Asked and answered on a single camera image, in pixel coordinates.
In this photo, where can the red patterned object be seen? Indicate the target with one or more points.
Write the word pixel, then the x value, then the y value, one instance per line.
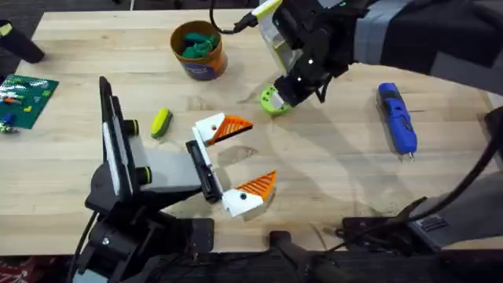
pixel 23 271

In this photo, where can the black bar with yellow tag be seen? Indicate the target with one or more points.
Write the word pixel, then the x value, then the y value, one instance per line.
pixel 19 43

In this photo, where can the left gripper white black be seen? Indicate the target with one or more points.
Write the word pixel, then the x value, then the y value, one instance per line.
pixel 169 169

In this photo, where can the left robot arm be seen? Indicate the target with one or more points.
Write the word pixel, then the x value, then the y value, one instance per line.
pixel 118 243

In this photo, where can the right wrist upright pale plate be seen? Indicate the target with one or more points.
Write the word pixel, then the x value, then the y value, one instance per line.
pixel 273 37

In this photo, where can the blue electric screwdriver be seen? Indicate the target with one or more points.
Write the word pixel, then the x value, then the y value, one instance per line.
pixel 397 118

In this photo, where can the green board with toy blocks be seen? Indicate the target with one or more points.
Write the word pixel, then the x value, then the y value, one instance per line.
pixel 25 100

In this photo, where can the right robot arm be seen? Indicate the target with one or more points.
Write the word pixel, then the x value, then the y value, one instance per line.
pixel 432 31

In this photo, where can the orange tub with green toys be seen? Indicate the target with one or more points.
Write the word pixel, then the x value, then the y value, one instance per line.
pixel 198 51

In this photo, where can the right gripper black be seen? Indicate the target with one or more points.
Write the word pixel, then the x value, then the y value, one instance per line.
pixel 318 43

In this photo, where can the black rail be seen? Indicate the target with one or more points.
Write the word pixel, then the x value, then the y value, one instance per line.
pixel 275 267

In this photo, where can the green disc with holes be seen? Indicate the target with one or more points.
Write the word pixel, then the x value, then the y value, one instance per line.
pixel 266 98

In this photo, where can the yellow green toy vegetable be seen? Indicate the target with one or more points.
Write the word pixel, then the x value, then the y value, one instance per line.
pixel 161 122

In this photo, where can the left wrist upright black plate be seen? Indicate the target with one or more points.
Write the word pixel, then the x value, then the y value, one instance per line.
pixel 114 137

